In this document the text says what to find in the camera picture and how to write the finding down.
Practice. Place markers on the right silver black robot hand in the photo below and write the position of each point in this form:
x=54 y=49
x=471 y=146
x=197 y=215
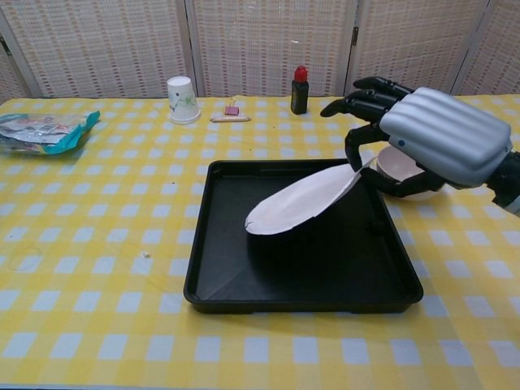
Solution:
x=447 y=134

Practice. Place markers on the beige bowl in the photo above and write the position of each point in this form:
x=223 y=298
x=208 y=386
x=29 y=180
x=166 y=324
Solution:
x=400 y=166

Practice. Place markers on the white paper plate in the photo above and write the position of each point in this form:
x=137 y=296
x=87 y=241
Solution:
x=300 y=199

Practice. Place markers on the black plastic tray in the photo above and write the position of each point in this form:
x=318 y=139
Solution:
x=300 y=276

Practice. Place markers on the woven folding screen panel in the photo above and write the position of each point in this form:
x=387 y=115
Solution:
x=410 y=40
x=264 y=36
x=8 y=77
x=101 y=40
x=499 y=53

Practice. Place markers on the dark screen hinge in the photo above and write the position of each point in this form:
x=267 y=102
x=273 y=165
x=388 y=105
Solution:
x=3 y=44
x=355 y=35

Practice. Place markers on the black bottle red cap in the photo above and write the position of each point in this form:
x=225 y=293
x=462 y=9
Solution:
x=299 y=97

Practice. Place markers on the pink binder clip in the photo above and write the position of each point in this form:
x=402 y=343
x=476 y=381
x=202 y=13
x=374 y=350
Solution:
x=232 y=111

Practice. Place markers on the short wooden pencil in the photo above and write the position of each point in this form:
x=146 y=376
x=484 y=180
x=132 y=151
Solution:
x=229 y=119

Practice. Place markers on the white paper cup upside down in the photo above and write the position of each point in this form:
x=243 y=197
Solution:
x=183 y=101

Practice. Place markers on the yellow white checked tablecloth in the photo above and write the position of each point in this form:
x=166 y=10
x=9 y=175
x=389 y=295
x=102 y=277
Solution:
x=101 y=227

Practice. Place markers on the teal silver snack bag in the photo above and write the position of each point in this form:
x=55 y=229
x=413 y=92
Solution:
x=44 y=134

